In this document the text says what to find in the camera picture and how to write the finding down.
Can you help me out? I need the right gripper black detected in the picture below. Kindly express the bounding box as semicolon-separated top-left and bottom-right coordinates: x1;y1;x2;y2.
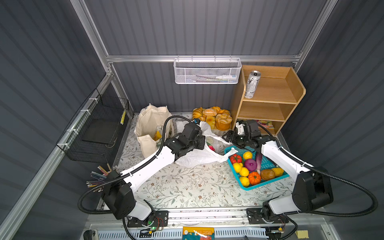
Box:
222;130;250;148

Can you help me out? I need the pink dragon fruit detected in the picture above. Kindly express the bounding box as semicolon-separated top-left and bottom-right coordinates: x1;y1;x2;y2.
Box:
208;145;215;152

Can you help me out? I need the white plastic grocery bag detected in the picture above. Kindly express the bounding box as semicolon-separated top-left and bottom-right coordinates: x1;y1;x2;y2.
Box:
176;122;238;168

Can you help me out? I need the teal plastic fruit basket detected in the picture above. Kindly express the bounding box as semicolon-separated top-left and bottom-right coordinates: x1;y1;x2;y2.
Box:
224;145;290;192

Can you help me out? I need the cream canvas tote bag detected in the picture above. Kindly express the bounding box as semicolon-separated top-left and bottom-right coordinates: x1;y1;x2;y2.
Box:
134;104;172;158

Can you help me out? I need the silver can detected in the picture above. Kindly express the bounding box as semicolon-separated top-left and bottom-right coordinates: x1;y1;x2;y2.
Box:
245;71;261;99
156;125;164;136

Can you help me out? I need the yellow snack packet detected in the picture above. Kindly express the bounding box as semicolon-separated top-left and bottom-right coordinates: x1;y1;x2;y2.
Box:
154;131;162;142

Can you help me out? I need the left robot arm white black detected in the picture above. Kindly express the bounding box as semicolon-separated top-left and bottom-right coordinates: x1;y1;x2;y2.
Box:
78;119;206;226

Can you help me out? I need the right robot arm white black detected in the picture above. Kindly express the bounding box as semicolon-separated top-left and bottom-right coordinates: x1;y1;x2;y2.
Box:
223;120;379;223

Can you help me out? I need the yellow lemon top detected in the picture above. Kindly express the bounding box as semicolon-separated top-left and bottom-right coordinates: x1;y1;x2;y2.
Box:
243;151;253;160

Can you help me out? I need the yellow lemon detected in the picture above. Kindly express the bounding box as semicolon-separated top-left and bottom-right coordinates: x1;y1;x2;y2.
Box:
243;151;253;160
233;163;243;173
239;177;250;188
239;167;250;177

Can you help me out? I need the pink snack packet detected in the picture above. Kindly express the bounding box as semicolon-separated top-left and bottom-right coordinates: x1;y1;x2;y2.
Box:
258;120;275;130

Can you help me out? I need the purple eggplant toy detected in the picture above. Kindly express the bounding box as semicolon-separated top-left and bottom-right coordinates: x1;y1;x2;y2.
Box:
255;152;263;175

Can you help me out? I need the red tomato toy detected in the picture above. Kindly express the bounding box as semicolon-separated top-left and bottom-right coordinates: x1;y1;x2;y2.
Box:
230;154;243;164

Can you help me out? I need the bread rolls cluster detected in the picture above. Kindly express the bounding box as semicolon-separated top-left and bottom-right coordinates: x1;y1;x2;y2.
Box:
192;107;233;131

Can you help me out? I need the purple onion toy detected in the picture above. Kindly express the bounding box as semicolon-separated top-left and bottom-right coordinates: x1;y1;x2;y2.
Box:
244;159;258;172

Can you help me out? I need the yellow lemon upper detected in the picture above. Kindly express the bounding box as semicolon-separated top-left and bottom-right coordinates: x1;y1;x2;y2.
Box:
233;163;243;173

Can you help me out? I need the yellow lemon middle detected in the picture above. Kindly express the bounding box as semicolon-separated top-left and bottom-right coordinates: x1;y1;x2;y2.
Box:
239;167;250;177

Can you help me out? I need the orange pumpkin toy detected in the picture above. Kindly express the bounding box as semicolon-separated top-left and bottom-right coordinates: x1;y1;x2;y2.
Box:
248;172;262;186

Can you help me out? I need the brown kiwi toy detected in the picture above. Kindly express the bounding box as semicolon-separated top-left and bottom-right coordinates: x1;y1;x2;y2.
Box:
260;169;275;181

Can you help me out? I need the wooden shelf unit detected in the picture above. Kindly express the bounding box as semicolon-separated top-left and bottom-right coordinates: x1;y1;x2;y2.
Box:
230;65;306;136

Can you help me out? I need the yellow lemon lower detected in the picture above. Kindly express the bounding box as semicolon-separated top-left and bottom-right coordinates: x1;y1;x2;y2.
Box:
239;177;250;188

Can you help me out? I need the floral table mat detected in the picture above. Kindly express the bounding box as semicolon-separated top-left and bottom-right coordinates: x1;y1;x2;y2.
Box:
103;113;296;210

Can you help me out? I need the yellow orange mango toy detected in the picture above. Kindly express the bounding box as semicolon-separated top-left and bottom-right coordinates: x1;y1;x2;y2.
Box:
272;168;284;178

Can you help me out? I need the toothpaste tube in basket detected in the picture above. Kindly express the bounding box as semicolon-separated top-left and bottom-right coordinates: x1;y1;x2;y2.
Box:
215;75;238;82

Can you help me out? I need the colourful book at front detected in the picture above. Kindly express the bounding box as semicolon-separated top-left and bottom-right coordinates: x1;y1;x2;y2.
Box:
182;227;215;240

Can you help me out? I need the coloured pencils bundle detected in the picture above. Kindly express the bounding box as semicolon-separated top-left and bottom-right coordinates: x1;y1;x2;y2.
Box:
86;163;112;189

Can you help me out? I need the yellow sticky note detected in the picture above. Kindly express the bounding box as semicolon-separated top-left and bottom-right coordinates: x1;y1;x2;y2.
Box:
295;230;309;240

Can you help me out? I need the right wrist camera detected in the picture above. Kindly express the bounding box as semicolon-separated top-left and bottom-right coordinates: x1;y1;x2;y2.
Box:
236;122;245;136

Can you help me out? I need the white wire wall basket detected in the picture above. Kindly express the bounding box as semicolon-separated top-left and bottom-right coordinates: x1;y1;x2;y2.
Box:
173;57;242;85

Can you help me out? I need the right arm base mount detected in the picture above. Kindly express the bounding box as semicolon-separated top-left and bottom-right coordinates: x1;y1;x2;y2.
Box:
246;207;289;225

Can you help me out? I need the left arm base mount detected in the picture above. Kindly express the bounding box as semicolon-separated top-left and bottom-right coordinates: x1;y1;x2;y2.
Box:
127;211;169;229

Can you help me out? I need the black wire wall basket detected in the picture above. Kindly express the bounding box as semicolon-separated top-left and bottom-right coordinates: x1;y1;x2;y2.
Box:
57;91;130;165

